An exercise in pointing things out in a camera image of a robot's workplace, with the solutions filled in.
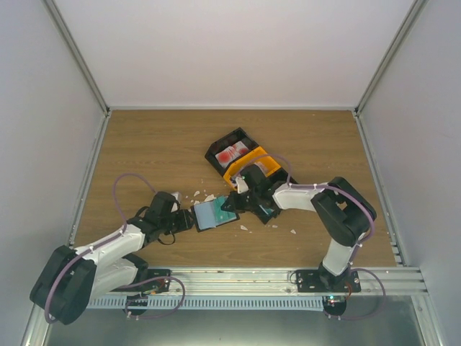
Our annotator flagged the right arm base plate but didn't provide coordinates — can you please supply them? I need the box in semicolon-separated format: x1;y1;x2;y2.
294;269;362;293

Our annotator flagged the aluminium rail front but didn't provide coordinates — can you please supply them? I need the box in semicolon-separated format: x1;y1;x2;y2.
170;267;428;296

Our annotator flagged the stack of red white cards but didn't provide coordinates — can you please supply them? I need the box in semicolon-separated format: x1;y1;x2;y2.
215;141;249;168

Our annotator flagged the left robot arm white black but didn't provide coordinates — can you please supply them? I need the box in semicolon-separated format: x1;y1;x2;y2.
30;192;195;325

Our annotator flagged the right frame post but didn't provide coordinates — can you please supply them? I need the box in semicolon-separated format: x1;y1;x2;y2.
353;0;430;116

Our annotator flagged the yellow bin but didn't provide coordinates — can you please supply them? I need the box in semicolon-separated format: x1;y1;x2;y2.
223;146;282;189

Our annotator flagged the slotted cable duct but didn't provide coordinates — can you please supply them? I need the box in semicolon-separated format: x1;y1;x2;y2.
86;296;325;311

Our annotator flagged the left frame post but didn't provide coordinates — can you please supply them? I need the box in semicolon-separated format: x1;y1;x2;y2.
40;0;111;116

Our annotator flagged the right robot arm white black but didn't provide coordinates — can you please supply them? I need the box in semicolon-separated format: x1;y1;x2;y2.
221;164;377;292

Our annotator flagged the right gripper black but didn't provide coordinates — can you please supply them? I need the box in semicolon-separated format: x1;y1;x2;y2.
221;189;259;214

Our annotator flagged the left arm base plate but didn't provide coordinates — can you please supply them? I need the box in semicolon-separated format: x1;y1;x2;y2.
115;268;171;294

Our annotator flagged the black bin with cards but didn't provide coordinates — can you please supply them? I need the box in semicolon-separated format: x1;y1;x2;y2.
205;128;259;176

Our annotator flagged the black card holder wallet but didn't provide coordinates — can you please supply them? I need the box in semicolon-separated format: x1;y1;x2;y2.
191;196;240;232

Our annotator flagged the black bin with teal item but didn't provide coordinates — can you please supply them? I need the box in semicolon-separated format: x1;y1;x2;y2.
254;168;288;224

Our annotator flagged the frame post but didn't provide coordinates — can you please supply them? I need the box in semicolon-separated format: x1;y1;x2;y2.
40;0;111;116
353;0;430;116

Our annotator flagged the teal object in bin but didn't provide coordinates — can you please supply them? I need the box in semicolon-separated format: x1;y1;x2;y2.
259;205;274;216

